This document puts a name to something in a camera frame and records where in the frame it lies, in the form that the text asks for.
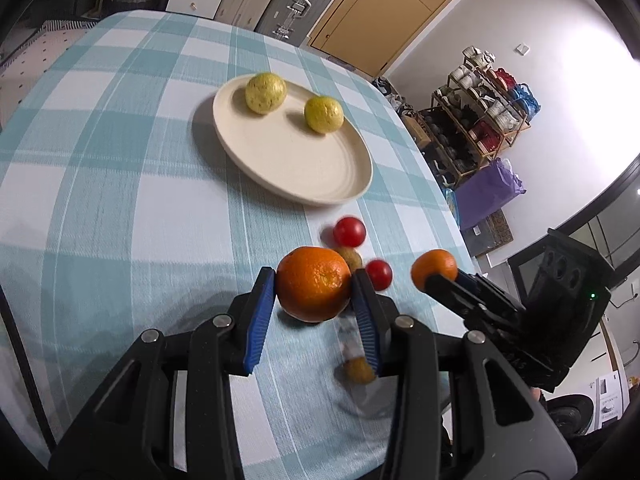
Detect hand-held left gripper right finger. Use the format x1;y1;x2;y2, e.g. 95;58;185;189
350;269;578;480

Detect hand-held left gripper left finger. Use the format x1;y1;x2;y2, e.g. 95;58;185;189
47;266;277;480

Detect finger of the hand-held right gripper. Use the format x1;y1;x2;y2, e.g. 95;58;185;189
457;270;523;313
424;274;488;323

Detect small orange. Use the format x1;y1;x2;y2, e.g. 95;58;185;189
410;249;459;292

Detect small brown longan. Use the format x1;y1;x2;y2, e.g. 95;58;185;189
334;247;364;271
342;355;377;386

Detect red cherry tomato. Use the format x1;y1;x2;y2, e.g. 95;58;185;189
364;259;394;292
332;216;367;248

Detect large orange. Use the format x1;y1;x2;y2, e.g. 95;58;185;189
276;246;352;323

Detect cream round plate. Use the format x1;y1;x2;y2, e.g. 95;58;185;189
212;74;374;206

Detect patterned doormat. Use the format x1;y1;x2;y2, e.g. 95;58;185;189
462;210;516;257

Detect black framed glass door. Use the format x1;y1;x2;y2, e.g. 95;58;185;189
507;152;640;301

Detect purple bag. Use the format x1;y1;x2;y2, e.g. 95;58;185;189
454;158;527;231

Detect white appliance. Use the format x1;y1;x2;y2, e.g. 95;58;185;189
585;372;628;433

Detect wooden shoe rack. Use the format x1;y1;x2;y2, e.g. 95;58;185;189
417;47;532;188

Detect teal checked tablecloth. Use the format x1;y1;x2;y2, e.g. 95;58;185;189
0;10;476;480

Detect blue bag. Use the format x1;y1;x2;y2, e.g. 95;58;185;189
509;82;542;118

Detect black white sneakers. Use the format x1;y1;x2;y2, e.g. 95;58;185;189
372;77;401;101

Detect smooth yellow guava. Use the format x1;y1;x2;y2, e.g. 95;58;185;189
304;95;344;135

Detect speckled yellow guava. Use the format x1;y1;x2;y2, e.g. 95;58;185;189
244;73;288;115

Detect wooden door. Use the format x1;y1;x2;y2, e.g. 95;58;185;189
306;0;493;78

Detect grey metal suitcase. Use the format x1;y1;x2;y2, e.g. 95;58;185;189
255;0;346;47

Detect dotted cushioned bench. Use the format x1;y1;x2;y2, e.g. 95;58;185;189
0;20;96;131

